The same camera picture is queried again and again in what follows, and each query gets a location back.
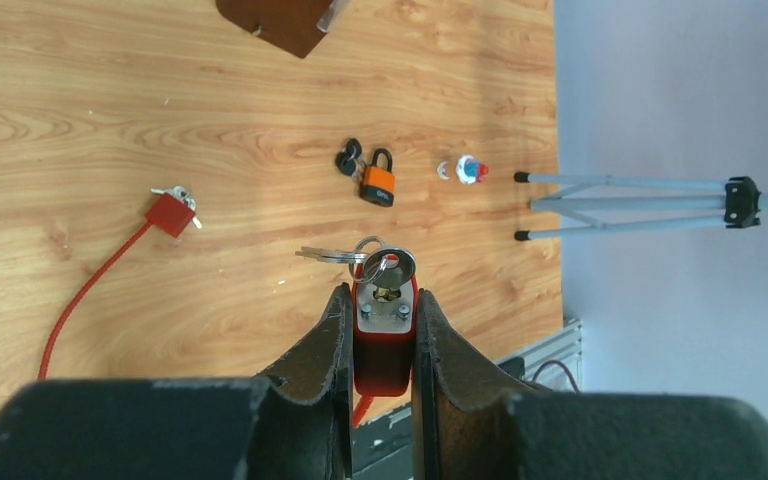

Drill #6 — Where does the brown wooden metronome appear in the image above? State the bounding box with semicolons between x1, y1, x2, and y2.
215;0;350;59

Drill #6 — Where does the orange black padlock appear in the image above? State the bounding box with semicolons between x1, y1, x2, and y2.
358;148;395;208

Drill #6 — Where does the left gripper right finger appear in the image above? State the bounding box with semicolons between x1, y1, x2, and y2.
411;290;768;479

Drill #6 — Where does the blue perforated metal stand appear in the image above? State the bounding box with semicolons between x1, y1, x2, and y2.
514;171;768;242

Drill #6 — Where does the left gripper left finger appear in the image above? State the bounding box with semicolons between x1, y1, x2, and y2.
0;285;352;479

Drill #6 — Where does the red cable lock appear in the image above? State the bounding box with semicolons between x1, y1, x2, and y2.
295;236;418;427
37;185;203;380

